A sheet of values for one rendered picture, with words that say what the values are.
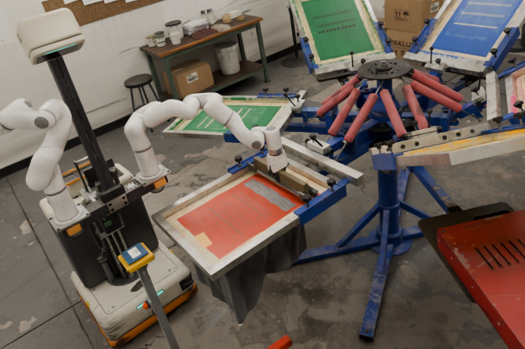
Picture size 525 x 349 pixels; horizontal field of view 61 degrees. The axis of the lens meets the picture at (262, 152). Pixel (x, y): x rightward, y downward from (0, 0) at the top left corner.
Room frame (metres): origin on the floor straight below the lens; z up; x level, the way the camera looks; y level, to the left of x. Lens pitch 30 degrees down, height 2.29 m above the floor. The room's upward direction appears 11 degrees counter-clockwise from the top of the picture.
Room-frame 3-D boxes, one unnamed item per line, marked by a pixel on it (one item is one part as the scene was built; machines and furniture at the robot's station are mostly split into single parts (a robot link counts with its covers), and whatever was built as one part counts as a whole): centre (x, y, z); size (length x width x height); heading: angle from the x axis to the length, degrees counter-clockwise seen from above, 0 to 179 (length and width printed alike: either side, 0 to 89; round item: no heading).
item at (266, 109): (2.79, 0.03, 1.05); 1.08 x 0.61 x 0.23; 62
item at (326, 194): (1.69, -0.23, 0.97); 0.30 x 0.05 x 0.07; 122
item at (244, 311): (1.60, 0.06, 0.74); 0.46 x 0.04 x 0.42; 122
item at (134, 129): (2.01, 0.58, 1.37); 0.13 x 0.10 x 0.16; 173
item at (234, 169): (2.16, 0.07, 0.97); 0.30 x 0.05 x 0.07; 122
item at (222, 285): (1.65, 0.37, 0.74); 0.45 x 0.03 x 0.43; 32
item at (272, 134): (1.93, -0.03, 1.25); 0.15 x 0.10 x 0.11; 83
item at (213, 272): (1.80, 0.12, 0.97); 0.79 x 0.58 x 0.04; 122
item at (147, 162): (2.01, 0.59, 1.21); 0.16 x 0.13 x 0.15; 34
